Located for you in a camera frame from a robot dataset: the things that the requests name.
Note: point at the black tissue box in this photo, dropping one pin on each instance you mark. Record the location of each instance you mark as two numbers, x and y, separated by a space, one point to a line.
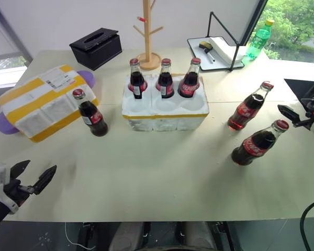
98 48

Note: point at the glass cola bottle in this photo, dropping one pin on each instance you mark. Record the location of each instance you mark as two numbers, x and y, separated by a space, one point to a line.
253 146
189 83
244 111
165 82
94 120
136 81

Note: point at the whiteboard with black stand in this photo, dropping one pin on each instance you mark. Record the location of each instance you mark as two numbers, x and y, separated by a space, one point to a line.
251 18

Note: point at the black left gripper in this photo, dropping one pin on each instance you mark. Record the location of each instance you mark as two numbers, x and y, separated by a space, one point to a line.
15 192

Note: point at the white foam bottle tray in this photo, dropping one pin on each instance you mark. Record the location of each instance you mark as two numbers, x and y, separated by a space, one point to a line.
167 112

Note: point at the white folded cloth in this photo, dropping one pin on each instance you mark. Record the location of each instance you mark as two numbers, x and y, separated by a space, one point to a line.
225 48

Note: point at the wooden peg rack tree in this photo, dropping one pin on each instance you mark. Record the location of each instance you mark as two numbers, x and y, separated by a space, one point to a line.
148 39

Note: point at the green plastic soda bottle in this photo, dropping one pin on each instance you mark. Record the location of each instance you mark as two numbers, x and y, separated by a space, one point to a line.
257 41

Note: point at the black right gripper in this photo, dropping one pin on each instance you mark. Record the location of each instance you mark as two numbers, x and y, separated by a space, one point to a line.
311 115

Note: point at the black white marker pen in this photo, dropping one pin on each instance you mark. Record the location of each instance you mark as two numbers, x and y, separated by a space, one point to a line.
210 55

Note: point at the black table leg frame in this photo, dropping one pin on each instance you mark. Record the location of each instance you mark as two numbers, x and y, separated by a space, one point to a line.
221 232
86 234

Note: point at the purple plastic tray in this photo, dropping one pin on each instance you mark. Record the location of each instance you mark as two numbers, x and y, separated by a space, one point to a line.
87 77

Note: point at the whiteboard eraser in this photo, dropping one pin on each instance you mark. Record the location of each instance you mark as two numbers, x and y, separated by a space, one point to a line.
205 45

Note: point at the small red clip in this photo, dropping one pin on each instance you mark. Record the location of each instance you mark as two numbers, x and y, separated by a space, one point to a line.
140 19

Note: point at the white yellow taped package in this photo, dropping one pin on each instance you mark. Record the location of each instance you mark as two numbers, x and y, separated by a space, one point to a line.
39 104

